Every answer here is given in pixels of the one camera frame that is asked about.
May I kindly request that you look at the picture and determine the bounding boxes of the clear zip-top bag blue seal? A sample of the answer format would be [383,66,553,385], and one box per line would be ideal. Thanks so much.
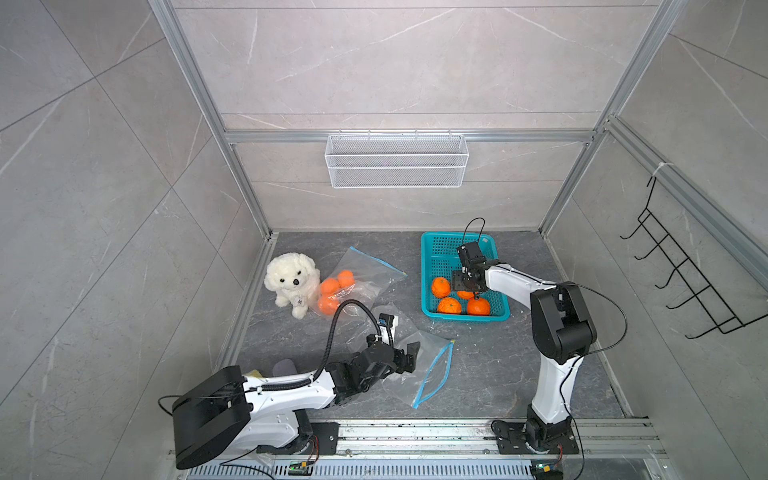
[347,302,456,410]

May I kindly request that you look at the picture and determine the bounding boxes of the orange one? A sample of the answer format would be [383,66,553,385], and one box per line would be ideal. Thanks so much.
[467,297,491,316]

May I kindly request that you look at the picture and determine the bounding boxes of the orange three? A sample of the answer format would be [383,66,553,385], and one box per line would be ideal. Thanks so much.
[431,277,452,299]

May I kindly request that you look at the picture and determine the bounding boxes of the orange two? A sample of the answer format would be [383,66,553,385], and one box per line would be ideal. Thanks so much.
[437,296,463,315]

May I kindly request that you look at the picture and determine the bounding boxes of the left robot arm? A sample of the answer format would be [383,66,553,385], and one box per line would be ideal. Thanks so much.
[171,335,421,470]

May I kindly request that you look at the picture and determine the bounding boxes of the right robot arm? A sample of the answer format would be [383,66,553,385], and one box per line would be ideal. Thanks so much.
[452,241,597,454]

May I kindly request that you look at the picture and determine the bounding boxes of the teal plastic basket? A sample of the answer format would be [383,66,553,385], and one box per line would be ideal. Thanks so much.
[419,231,511,323]

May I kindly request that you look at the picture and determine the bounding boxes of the orange seven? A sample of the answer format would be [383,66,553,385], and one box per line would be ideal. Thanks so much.
[317,295,340,316]

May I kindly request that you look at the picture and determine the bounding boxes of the orange six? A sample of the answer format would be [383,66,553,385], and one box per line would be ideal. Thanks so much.
[336,270,356,289]

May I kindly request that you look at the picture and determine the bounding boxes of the orange five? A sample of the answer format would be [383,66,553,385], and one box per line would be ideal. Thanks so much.
[320,278,341,296]

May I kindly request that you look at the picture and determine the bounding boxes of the white plush dog toy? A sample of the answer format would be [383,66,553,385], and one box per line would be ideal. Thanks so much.
[263,252,320,320]

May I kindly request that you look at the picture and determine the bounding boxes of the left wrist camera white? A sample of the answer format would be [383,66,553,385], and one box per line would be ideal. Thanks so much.
[378,313,399,346]

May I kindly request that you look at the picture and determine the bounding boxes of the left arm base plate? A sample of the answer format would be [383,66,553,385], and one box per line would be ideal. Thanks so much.
[257,421,340,456]

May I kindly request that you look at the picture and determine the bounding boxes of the aluminium mounting rail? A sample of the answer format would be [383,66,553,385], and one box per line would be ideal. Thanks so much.
[167,418,667,461]

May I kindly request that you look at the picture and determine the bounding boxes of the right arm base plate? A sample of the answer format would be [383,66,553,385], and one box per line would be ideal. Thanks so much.
[490,419,580,455]

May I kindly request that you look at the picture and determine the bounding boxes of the black wire hook rack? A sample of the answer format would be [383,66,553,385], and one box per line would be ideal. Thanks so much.
[619,176,767,340]

